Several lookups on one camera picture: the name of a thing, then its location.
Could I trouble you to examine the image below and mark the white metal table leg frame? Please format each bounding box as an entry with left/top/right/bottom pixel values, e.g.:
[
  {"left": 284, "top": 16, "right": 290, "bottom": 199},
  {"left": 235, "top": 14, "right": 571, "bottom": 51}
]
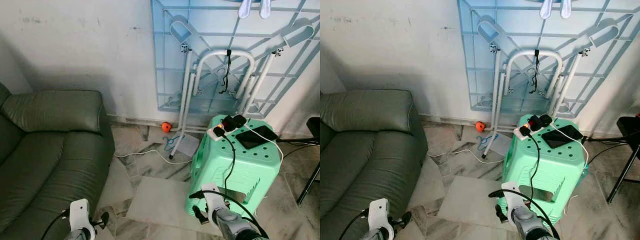
[
  {"left": 481, "top": 47, "right": 591, "bottom": 160},
  {"left": 169, "top": 47, "right": 285, "bottom": 161}
]

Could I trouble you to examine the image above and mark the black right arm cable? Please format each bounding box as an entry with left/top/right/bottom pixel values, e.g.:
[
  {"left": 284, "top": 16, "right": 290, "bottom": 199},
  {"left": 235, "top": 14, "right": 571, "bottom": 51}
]
[
  {"left": 488, "top": 189, "right": 561, "bottom": 240},
  {"left": 187, "top": 189, "right": 271, "bottom": 240}
]

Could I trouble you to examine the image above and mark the black power cord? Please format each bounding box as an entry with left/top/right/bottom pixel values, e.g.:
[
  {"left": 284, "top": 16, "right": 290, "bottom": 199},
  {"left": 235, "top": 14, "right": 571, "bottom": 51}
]
[
  {"left": 220, "top": 132, "right": 237, "bottom": 198},
  {"left": 527, "top": 134, "right": 542, "bottom": 196}
]

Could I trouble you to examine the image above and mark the green leather sofa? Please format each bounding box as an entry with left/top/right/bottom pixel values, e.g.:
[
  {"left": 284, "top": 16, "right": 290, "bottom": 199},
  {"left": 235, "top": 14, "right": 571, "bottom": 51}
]
[
  {"left": 320, "top": 89, "right": 429, "bottom": 240},
  {"left": 0, "top": 82, "right": 117, "bottom": 240}
]

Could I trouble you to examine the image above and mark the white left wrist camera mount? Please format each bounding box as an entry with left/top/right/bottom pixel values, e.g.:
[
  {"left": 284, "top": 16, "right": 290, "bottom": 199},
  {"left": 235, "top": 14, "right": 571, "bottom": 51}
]
[
  {"left": 367, "top": 198, "right": 396, "bottom": 236},
  {"left": 69, "top": 198, "right": 97, "bottom": 236}
]

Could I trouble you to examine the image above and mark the black power adapter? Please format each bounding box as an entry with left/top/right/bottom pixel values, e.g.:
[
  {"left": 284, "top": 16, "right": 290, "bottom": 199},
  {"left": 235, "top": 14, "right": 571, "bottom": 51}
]
[
  {"left": 529, "top": 114, "right": 553, "bottom": 130},
  {"left": 222, "top": 114, "right": 248, "bottom": 132}
]

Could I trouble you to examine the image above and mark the white power strip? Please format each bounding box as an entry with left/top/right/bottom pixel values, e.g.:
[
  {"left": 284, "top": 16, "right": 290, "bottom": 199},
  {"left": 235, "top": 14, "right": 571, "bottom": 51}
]
[
  {"left": 206, "top": 116, "right": 248, "bottom": 142},
  {"left": 514, "top": 116, "right": 553, "bottom": 140}
]

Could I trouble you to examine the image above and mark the black hanging strap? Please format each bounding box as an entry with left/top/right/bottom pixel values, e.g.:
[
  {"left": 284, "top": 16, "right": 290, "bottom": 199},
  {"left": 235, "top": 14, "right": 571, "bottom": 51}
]
[
  {"left": 529, "top": 49, "right": 542, "bottom": 95},
  {"left": 218, "top": 49, "right": 233, "bottom": 96}
]

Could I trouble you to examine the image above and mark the pale grey flat sheet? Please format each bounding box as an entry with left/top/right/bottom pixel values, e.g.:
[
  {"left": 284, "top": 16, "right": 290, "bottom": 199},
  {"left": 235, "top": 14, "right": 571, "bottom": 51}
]
[
  {"left": 487, "top": 134, "right": 513, "bottom": 156},
  {"left": 172, "top": 134, "right": 201, "bottom": 157}
]

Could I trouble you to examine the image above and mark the black smartphone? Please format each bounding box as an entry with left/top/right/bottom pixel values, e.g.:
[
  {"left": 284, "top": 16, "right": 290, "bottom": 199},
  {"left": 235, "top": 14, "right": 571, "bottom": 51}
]
[
  {"left": 235, "top": 125, "right": 280, "bottom": 150},
  {"left": 541, "top": 125, "right": 585, "bottom": 149}
]

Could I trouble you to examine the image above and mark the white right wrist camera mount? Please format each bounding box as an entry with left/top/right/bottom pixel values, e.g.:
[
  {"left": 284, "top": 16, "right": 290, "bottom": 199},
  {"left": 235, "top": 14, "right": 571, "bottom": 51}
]
[
  {"left": 500, "top": 181, "right": 526, "bottom": 217},
  {"left": 200, "top": 182, "right": 227, "bottom": 217}
]

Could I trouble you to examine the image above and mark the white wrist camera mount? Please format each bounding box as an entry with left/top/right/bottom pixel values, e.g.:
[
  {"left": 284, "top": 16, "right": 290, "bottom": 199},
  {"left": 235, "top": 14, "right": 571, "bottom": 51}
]
[
  {"left": 200, "top": 182, "right": 227, "bottom": 217},
  {"left": 500, "top": 181, "right": 526, "bottom": 217},
  {"left": 367, "top": 198, "right": 396, "bottom": 236},
  {"left": 69, "top": 198, "right": 97, "bottom": 236}
]

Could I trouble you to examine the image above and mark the white charging cable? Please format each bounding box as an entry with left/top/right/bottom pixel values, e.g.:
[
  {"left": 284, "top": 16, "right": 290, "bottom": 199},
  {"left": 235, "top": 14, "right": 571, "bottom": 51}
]
[
  {"left": 560, "top": 125, "right": 591, "bottom": 166},
  {"left": 252, "top": 125, "right": 284, "bottom": 163}
]

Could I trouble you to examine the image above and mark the thin white floor cable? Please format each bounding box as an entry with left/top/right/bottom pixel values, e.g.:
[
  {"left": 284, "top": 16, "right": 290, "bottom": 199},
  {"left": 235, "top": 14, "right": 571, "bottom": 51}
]
[
  {"left": 116, "top": 147, "right": 193, "bottom": 166},
  {"left": 429, "top": 148, "right": 506, "bottom": 165}
]

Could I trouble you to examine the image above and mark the blue plastic folding table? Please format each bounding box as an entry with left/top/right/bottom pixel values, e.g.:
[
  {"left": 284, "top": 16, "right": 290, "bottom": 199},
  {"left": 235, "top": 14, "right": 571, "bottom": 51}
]
[
  {"left": 150, "top": 0, "right": 321, "bottom": 115},
  {"left": 457, "top": 0, "right": 640, "bottom": 113}
]

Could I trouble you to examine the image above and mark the blue clothes hanger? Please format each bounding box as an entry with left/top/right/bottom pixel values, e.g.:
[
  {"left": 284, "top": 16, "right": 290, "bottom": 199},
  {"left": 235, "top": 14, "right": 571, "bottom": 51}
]
[
  {"left": 476, "top": 134, "right": 500, "bottom": 151},
  {"left": 162, "top": 134, "right": 186, "bottom": 151}
]

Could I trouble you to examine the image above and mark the black tripod stand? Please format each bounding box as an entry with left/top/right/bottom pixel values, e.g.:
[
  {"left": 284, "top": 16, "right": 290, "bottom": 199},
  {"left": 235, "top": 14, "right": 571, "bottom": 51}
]
[
  {"left": 582, "top": 115, "right": 640, "bottom": 204},
  {"left": 277, "top": 117, "right": 321, "bottom": 206}
]

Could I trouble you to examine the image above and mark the mint green plastic stool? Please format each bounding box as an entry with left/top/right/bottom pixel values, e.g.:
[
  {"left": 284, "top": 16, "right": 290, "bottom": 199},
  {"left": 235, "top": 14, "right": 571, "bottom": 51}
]
[
  {"left": 500, "top": 114, "right": 590, "bottom": 211},
  {"left": 186, "top": 115, "right": 283, "bottom": 217}
]

